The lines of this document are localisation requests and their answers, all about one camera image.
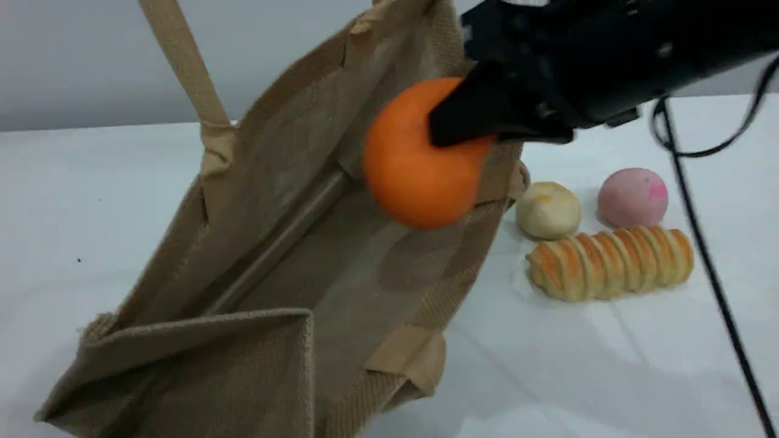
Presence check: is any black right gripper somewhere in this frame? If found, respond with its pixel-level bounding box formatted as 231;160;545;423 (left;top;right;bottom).
428;0;640;148

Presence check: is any orange fruit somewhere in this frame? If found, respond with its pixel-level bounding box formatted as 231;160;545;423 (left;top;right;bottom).
363;77;497;231

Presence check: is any brown jute tote bag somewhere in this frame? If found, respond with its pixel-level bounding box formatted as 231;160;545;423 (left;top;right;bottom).
33;0;531;438

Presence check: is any round cream bun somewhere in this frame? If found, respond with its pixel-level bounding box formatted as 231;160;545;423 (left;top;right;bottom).
516;181;582;241

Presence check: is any round pink bun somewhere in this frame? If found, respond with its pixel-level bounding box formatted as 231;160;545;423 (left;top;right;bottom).
597;168;669;229

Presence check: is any long striped bread roll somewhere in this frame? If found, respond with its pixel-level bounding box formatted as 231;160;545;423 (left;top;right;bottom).
526;226;695;303

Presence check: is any black cable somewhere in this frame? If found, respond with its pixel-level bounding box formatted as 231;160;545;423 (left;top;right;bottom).
649;55;779;438

